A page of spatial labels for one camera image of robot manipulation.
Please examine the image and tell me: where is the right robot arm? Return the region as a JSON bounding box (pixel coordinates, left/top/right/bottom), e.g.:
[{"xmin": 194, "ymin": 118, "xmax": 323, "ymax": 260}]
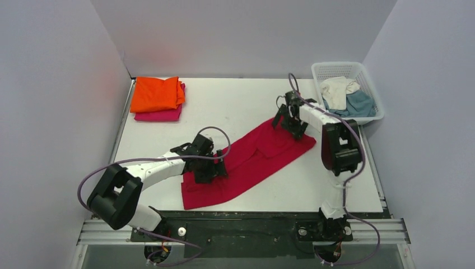
[{"xmin": 272, "ymin": 91, "xmax": 364, "ymax": 240}]

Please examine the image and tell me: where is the folded pink t-shirt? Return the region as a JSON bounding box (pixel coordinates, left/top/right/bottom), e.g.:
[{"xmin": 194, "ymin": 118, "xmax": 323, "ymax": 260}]
[{"xmin": 134, "ymin": 104, "xmax": 183, "ymax": 122}]

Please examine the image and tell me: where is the blue cloth in basket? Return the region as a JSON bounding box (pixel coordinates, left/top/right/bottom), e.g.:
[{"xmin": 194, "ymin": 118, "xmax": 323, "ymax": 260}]
[{"xmin": 323, "ymin": 90, "xmax": 376, "ymax": 118}]

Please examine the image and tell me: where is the aluminium rail frame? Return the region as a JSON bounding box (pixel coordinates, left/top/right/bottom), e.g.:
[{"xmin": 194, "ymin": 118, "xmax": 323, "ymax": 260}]
[{"xmin": 71, "ymin": 219, "xmax": 415, "ymax": 268}]

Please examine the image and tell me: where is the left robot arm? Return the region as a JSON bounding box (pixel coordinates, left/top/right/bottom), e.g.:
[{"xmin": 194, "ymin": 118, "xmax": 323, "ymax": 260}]
[{"xmin": 86, "ymin": 133, "xmax": 229, "ymax": 241}]

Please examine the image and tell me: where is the white plastic basket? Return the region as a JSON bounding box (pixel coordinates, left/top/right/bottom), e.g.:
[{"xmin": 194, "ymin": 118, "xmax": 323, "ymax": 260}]
[{"xmin": 311, "ymin": 62, "xmax": 384, "ymax": 125}]

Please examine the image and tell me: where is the white cloth in basket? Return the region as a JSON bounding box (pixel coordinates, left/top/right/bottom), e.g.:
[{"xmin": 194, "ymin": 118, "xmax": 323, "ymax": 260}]
[{"xmin": 320, "ymin": 76, "xmax": 361, "ymax": 110}]

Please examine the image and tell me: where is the red t-shirt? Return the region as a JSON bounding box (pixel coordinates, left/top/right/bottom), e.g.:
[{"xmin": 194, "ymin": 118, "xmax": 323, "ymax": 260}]
[{"xmin": 181, "ymin": 119, "xmax": 316, "ymax": 210}]

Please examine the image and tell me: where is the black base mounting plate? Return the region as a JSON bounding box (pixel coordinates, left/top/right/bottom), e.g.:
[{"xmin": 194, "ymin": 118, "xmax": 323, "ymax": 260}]
[{"xmin": 92, "ymin": 211, "xmax": 390, "ymax": 260}]

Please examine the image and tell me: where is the folded orange t-shirt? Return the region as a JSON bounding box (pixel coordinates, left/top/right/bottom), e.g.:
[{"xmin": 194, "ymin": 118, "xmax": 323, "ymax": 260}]
[{"xmin": 129, "ymin": 77, "xmax": 185, "ymax": 113}]

